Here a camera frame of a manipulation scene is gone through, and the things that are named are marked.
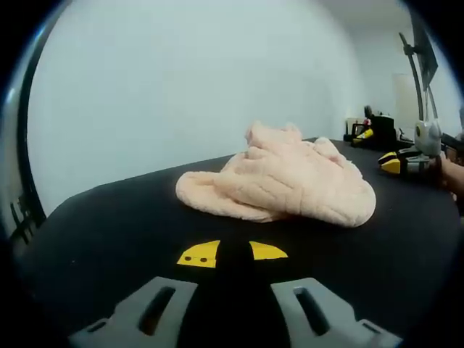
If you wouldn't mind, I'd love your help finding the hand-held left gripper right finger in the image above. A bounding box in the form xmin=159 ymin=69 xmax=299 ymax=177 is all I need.
xmin=233 ymin=240 xmax=404 ymax=348

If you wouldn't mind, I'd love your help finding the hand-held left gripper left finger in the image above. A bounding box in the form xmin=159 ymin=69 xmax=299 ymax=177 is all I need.
xmin=68 ymin=239 xmax=236 ymax=348

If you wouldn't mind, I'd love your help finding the pale pink towel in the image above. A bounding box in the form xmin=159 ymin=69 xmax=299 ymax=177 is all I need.
xmin=175 ymin=120 xmax=377 ymax=229

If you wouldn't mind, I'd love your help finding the person's right hand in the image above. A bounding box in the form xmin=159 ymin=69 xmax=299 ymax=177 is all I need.
xmin=433 ymin=152 xmax=464 ymax=201

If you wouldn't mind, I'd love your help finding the black box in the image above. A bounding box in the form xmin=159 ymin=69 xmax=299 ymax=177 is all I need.
xmin=368 ymin=115 xmax=397 ymax=149

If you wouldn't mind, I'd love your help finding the yellow and black tool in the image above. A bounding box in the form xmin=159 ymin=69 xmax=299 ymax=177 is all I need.
xmin=349 ymin=128 xmax=375 ymax=147

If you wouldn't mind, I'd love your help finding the grey stand with black panel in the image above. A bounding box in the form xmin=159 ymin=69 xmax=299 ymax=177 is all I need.
xmin=398 ymin=16 xmax=442 ymax=126

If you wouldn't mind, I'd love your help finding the black table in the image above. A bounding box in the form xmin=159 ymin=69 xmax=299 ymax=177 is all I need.
xmin=14 ymin=136 xmax=464 ymax=348

